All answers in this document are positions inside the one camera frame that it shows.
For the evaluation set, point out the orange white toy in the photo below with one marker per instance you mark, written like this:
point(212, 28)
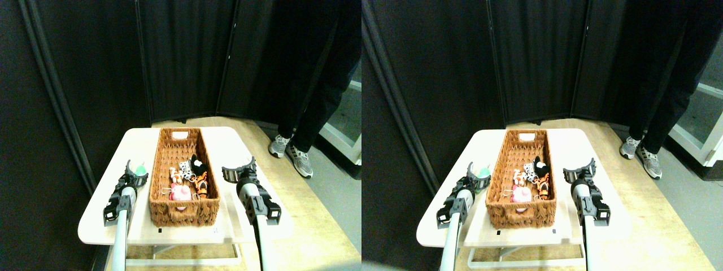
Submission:
point(176, 176)
point(518, 178)

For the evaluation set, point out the white shelf unit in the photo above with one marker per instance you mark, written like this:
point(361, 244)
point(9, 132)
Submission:
point(700, 121)
point(347, 121)

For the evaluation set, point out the low white table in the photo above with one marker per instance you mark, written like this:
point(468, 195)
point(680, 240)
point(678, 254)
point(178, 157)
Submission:
point(570, 145)
point(226, 144)

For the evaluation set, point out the pink toy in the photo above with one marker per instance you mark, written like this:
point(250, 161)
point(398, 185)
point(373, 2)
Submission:
point(181, 193)
point(522, 195)

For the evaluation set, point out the person's legs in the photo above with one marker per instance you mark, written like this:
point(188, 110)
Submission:
point(301, 164)
point(650, 165)

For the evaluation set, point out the brown wicker basket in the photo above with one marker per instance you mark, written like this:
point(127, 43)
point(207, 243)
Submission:
point(522, 149)
point(178, 148)

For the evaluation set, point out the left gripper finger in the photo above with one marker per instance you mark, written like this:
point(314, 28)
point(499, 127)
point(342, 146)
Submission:
point(129, 171)
point(143, 181)
point(484, 183)
point(470, 173)

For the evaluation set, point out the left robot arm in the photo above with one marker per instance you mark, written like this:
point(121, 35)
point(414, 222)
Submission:
point(465, 202)
point(127, 199)

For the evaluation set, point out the green toy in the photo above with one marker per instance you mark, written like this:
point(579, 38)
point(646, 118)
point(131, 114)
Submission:
point(140, 170)
point(483, 171)

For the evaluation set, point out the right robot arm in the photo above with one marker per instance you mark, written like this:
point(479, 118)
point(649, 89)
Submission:
point(582, 197)
point(248, 197)

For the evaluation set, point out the grey curtain pole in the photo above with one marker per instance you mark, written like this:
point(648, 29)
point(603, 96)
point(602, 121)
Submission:
point(399, 84)
point(57, 84)

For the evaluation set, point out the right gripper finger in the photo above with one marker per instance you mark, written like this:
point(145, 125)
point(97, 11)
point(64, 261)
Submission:
point(591, 171)
point(231, 176)
point(252, 170)
point(572, 177)

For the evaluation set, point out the black white toy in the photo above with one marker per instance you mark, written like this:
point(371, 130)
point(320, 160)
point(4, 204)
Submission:
point(540, 167)
point(197, 165)

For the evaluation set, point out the orange tiger toy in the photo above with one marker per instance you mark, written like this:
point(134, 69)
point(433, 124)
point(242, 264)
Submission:
point(544, 187)
point(201, 185)

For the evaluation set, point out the white spotted toy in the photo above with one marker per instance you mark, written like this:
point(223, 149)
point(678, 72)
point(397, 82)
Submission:
point(184, 167)
point(529, 169)

